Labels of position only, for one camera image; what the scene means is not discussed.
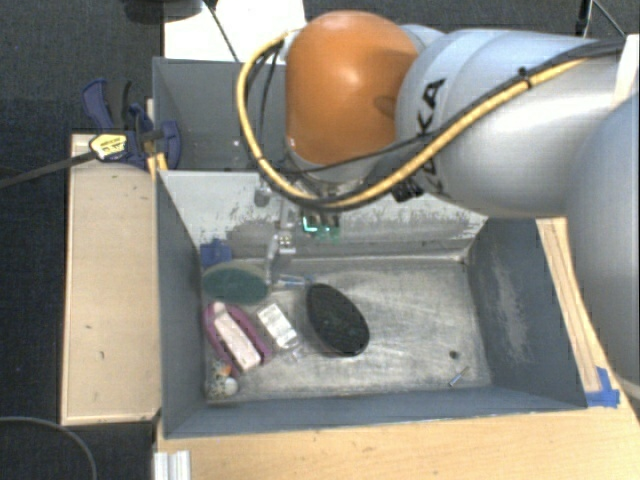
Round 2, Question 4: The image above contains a blue and silver pen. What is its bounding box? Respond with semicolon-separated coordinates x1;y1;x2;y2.
272;274;315;290

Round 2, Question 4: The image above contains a small blue object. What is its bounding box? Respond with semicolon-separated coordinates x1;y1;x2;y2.
199;239;234;270

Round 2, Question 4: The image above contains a clear plastic packet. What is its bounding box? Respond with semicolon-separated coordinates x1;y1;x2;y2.
255;302;302;353

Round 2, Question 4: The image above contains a speckled white toy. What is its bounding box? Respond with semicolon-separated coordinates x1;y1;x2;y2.
203;357;241;400

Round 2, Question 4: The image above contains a grey metal bin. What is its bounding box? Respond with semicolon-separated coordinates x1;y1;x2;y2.
151;56;589;440

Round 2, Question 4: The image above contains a pale wood flat board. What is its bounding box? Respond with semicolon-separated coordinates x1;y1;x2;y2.
59;134;164;427

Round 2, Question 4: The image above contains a black cylinder on white bracket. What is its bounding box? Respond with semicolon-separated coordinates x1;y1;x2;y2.
391;177;422;204

